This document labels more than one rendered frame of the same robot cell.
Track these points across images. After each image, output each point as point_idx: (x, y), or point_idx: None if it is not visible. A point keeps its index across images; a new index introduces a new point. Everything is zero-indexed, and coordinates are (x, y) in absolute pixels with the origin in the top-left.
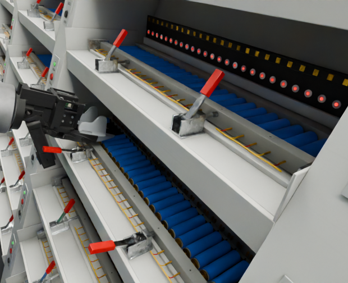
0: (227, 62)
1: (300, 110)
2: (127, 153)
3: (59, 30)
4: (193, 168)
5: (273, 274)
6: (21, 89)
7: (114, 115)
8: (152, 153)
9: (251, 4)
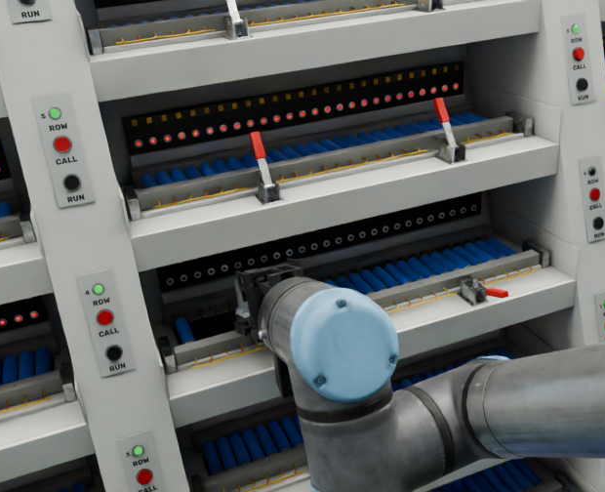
0: (329, 109)
1: (424, 107)
2: None
3: (47, 228)
4: (495, 168)
5: (574, 166)
6: (299, 272)
7: (172, 311)
8: (310, 275)
9: (457, 39)
